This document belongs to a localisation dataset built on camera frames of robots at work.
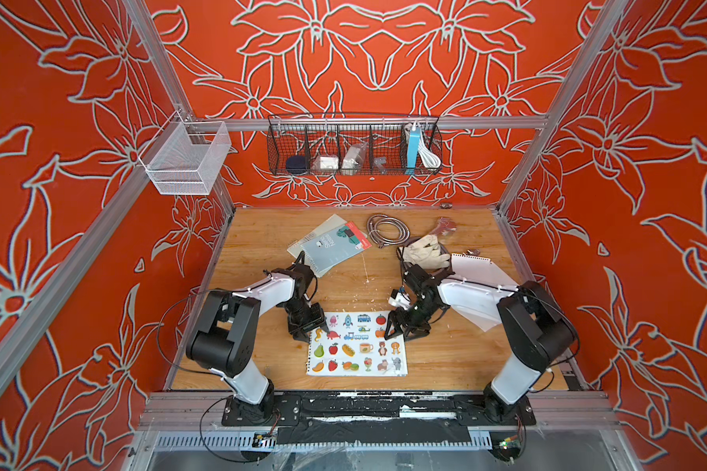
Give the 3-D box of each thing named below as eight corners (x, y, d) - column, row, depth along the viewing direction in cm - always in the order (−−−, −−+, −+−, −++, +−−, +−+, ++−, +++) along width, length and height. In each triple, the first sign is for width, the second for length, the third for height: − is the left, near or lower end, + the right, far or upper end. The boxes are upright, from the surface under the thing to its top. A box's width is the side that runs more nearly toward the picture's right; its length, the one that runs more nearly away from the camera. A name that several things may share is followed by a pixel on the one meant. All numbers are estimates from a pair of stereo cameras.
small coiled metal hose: (368, 247, 109) (369, 244, 107) (367, 218, 119) (367, 214, 117) (411, 247, 109) (412, 244, 107) (406, 218, 118) (407, 214, 117)
